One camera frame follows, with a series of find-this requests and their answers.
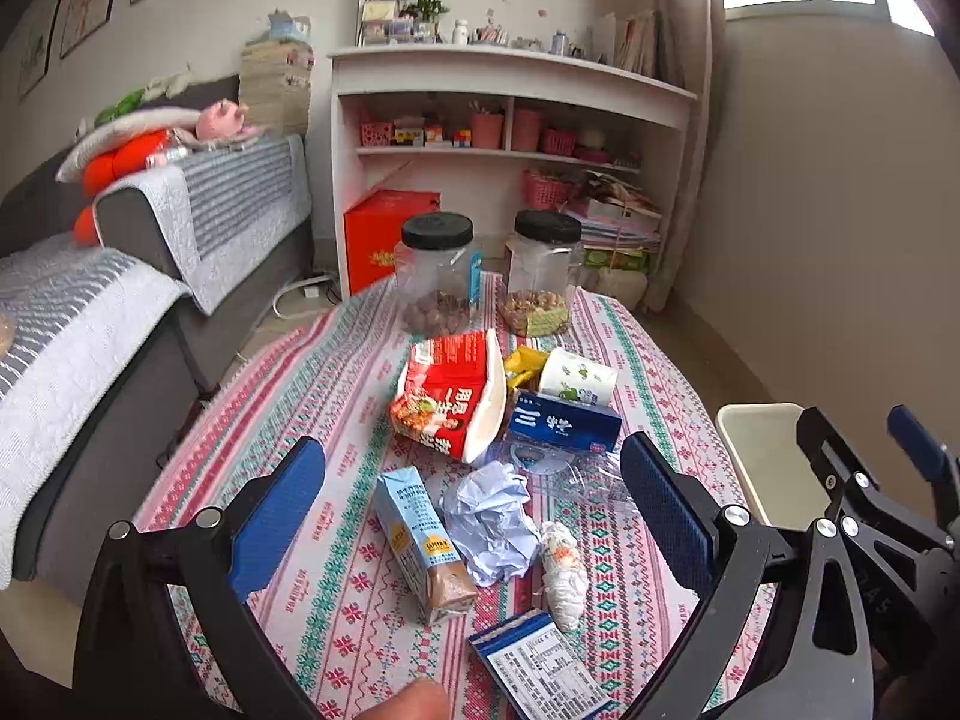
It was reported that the stack of books and papers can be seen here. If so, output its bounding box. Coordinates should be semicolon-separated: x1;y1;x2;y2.
565;171;664;250

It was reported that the blue white label packet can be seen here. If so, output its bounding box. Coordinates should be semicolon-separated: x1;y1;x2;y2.
469;610;615;720

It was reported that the patterned pink tablecloth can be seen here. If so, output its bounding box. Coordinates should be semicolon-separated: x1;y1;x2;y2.
131;269;778;720

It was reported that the woven storage box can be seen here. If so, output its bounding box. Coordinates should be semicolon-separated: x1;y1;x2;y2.
239;41;314;135

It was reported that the grey sofa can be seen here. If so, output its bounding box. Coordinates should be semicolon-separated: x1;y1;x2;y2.
2;82;313;600

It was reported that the orange cushion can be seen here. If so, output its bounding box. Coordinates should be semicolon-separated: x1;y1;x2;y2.
73;130;169;247

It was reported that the pink basket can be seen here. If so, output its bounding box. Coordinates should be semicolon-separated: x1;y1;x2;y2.
523;169;576;211

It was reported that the grey white quilted cover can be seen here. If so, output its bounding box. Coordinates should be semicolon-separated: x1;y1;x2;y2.
2;135;311;600

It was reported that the pink cup holder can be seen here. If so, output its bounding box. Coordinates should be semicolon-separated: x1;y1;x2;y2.
470;110;505;149
511;107;542;153

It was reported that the small white packet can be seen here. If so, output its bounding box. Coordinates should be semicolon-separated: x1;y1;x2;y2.
540;522;589;634

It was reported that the white power cable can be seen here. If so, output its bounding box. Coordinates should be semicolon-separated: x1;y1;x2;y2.
237;271;342;361

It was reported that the beige curtain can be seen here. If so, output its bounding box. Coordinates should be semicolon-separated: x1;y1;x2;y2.
644;0;726;310

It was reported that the light blue paper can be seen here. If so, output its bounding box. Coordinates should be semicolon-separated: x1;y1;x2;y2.
441;461;540;589

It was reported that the yellow snack wrapper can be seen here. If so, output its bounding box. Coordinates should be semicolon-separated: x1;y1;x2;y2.
503;346;548;392

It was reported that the nut jar with blue label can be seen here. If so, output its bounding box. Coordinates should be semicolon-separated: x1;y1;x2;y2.
394;211;482;338

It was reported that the red instant noodle bowl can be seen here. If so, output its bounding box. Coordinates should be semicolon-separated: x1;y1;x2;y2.
389;328;506;465

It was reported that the white sack bag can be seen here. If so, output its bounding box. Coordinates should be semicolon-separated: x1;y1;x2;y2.
596;268;647;310

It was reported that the blue milk carton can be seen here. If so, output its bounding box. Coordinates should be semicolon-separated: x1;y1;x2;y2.
373;466;478;626

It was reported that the white bookshelf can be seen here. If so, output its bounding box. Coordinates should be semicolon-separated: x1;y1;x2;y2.
331;0;693;293

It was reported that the blue tissue box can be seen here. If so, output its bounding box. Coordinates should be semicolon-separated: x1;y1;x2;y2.
508;390;622;452

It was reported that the white paper cup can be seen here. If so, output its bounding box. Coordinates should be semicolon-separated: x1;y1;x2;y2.
539;348;619;408

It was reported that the white trash bin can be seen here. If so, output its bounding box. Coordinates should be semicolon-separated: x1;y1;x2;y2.
716;403;830;532

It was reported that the snack jar with green packet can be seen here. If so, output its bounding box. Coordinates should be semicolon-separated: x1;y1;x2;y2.
501;210;583;338

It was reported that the crushed clear plastic bottle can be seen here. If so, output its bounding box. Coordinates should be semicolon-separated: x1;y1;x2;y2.
490;440;636;512

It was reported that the pink plush toy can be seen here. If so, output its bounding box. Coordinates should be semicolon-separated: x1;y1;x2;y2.
195;99;260;143

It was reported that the operator hand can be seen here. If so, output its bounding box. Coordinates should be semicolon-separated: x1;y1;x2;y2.
355;679;451;720

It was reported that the red gift box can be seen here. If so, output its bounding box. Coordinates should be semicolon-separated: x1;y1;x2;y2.
343;188;441;294

